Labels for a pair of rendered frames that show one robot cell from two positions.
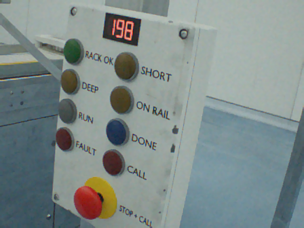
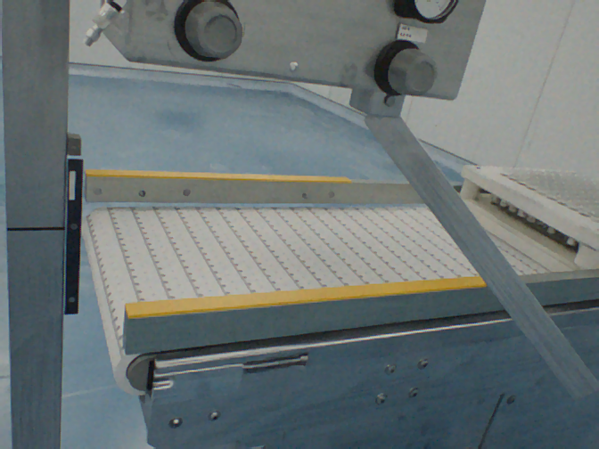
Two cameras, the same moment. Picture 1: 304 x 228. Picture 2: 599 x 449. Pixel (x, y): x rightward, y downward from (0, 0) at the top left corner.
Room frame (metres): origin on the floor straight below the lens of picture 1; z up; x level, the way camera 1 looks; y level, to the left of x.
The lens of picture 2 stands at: (0.73, 0.32, 1.07)
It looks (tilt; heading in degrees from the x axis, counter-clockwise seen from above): 23 degrees down; 26
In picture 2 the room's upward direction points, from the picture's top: 12 degrees clockwise
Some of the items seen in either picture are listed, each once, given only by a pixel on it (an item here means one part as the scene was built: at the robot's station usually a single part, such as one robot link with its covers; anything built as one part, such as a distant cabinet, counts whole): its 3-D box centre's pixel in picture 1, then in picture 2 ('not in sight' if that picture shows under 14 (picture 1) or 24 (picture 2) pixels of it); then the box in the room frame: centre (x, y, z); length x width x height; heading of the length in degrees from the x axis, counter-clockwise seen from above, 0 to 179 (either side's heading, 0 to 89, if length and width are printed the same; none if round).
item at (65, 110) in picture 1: (66, 111); not in sight; (0.48, 0.10, 0.96); 0.03 x 0.01 x 0.03; 56
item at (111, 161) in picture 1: (112, 163); not in sight; (0.43, 0.03, 0.92); 0.03 x 0.01 x 0.03; 56
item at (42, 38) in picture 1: (79, 42); (582, 203); (1.57, 0.30, 0.88); 0.25 x 0.24 x 0.02; 55
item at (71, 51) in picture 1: (72, 51); not in sight; (0.48, 0.10, 1.03); 0.03 x 0.01 x 0.03; 56
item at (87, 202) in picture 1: (96, 199); not in sight; (0.44, 0.05, 0.87); 0.04 x 0.04 x 0.04; 56
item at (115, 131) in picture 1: (116, 132); not in sight; (0.43, 0.03, 0.96); 0.03 x 0.01 x 0.03; 56
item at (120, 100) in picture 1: (120, 100); not in sight; (0.43, 0.03, 0.99); 0.03 x 0.01 x 0.03; 56
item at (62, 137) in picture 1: (63, 139); not in sight; (0.48, 0.10, 0.92); 0.03 x 0.01 x 0.03; 56
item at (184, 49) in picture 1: (125, 125); not in sight; (0.47, 0.02, 0.96); 0.17 x 0.06 x 0.26; 56
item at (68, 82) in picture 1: (68, 81); not in sight; (0.48, 0.10, 0.99); 0.03 x 0.01 x 0.03; 56
